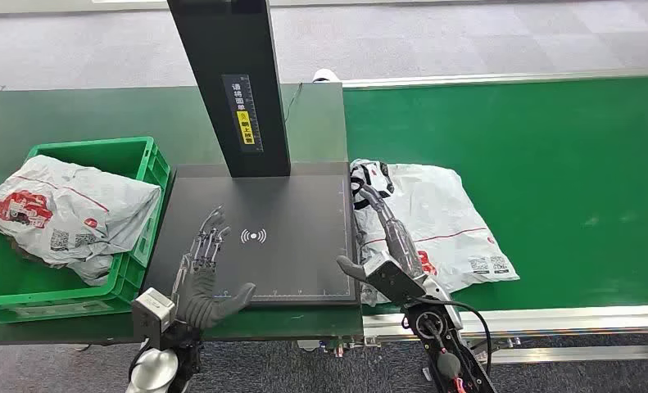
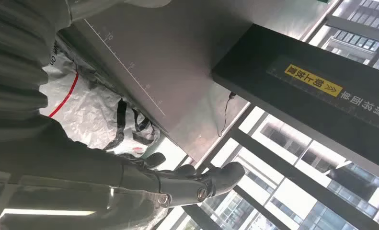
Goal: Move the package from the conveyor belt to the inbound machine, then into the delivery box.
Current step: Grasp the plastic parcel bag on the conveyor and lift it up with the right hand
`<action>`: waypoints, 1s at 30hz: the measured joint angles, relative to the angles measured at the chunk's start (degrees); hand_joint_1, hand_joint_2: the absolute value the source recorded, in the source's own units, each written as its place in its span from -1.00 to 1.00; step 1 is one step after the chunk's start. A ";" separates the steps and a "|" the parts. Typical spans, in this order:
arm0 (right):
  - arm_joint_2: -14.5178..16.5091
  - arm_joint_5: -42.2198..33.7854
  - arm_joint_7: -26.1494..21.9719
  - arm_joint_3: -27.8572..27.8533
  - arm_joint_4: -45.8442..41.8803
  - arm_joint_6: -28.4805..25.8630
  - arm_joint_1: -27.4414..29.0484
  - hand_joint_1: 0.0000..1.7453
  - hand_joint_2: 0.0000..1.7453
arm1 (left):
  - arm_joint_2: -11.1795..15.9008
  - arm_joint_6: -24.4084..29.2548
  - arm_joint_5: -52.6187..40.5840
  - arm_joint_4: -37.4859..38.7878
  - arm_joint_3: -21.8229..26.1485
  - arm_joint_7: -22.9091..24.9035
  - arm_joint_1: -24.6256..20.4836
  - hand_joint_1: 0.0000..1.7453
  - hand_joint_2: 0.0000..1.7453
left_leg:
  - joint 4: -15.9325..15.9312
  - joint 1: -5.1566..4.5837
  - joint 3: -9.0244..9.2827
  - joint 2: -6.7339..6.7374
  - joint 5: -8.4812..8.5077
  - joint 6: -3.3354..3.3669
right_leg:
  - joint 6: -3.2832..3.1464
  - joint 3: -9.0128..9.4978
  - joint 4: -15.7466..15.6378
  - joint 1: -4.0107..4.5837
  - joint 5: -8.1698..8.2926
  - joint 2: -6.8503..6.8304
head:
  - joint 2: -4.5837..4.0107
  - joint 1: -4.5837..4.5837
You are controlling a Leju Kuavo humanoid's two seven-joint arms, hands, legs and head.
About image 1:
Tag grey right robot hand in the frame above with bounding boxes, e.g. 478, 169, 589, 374
336, 180, 428, 282

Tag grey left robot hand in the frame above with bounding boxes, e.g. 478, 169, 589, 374
170, 205, 257, 331

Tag white courier bag black logo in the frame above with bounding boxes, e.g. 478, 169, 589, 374
349, 158, 520, 308

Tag metal conveyor mounting brackets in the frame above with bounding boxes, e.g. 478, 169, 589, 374
296, 336, 382, 358

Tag green conveyor belt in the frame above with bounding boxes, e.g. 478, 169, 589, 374
342, 75, 648, 316

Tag white courier bag red print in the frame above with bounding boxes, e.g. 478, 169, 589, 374
0, 155, 163, 287

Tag green plastic crate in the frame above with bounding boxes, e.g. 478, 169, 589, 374
0, 136, 171, 325

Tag black scanner column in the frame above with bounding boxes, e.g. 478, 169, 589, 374
166, 0, 292, 179

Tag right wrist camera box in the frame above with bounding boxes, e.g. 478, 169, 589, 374
362, 250, 428, 306

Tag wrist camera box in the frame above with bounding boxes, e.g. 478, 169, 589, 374
132, 287, 176, 348
362, 250, 428, 306

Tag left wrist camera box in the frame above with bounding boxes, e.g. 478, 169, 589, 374
132, 287, 176, 348

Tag black scanner base plate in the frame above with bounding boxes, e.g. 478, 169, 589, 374
141, 160, 360, 310

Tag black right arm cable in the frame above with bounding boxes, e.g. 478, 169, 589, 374
410, 295, 492, 377

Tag thin black table cable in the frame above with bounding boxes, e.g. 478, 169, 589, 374
283, 82, 303, 124

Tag thin aluminium conveyor rail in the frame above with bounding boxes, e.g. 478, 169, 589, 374
342, 67, 648, 89

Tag wide aluminium conveyor rail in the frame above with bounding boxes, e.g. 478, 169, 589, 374
362, 305, 648, 343

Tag low aluminium frame bar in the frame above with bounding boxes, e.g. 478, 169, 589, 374
486, 345, 648, 364

